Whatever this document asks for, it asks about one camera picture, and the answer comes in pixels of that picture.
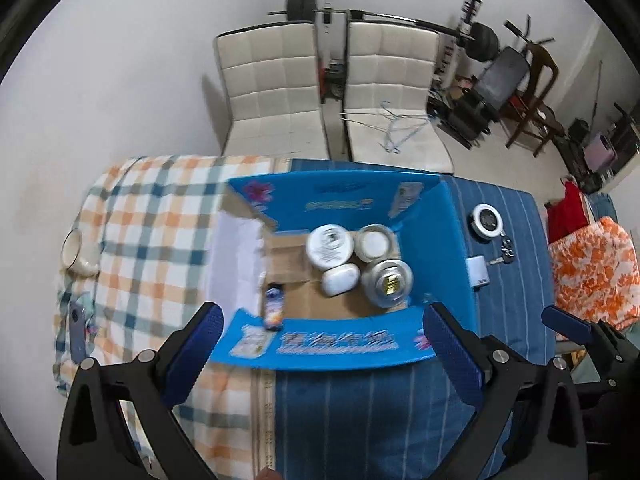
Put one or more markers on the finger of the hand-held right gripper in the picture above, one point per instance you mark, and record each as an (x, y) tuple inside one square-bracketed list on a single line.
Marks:
[(567, 322)]

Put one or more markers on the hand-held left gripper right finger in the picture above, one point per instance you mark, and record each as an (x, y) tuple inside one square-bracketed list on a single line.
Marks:
[(452, 352)]

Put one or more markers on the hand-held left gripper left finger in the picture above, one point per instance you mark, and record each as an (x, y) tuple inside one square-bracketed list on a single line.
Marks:
[(197, 347)]

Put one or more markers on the clear plastic box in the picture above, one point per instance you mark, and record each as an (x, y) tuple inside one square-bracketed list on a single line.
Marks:
[(274, 307)]

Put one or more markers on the silver round tin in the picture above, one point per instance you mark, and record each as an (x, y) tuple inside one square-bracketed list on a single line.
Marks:
[(387, 284)]

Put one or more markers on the blue cardboard box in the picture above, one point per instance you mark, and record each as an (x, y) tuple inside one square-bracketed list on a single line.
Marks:
[(345, 345)]

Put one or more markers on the white earbuds case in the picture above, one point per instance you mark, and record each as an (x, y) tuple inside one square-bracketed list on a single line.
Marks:
[(340, 280)]

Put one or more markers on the small green tin white lid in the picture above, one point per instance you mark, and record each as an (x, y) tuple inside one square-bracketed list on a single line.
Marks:
[(374, 243)]

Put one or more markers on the white round jar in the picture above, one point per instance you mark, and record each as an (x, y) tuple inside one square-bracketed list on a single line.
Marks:
[(329, 246)]

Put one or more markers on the orange floral cushion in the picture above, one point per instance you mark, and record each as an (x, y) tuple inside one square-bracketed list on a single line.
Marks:
[(595, 275)]

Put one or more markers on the black and silver charger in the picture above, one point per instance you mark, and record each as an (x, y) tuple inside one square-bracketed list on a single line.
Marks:
[(477, 271)]

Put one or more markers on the bunch of keys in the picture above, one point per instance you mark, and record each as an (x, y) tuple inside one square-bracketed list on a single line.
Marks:
[(505, 251)]

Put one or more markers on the red cloth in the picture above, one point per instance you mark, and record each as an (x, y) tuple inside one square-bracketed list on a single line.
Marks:
[(567, 212)]

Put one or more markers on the blue striped cloth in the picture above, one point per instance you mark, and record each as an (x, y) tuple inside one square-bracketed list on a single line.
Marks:
[(360, 420)]

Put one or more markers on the blue phone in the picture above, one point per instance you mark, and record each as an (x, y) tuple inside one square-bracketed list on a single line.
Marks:
[(77, 332)]

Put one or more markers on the black round tin white rim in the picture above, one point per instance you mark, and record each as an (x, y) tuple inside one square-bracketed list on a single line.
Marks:
[(486, 221)]

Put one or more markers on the plaid cloth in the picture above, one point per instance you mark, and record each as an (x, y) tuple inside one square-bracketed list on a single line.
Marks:
[(145, 220)]

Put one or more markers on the pink box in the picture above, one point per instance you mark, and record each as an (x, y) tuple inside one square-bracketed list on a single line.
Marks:
[(601, 152)]

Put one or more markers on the brown wooden chair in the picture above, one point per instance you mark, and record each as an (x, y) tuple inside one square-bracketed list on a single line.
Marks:
[(537, 105)]

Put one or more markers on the black weight bench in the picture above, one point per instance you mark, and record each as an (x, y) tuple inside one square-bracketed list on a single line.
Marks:
[(495, 85)]

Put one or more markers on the white padded chair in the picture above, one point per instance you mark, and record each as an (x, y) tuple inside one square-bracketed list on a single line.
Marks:
[(390, 80), (270, 90)]

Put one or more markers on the barbell with black weights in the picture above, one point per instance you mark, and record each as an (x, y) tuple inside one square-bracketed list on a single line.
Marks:
[(482, 40)]

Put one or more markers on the white barbell rack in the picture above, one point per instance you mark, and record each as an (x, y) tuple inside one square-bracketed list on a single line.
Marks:
[(328, 10)]

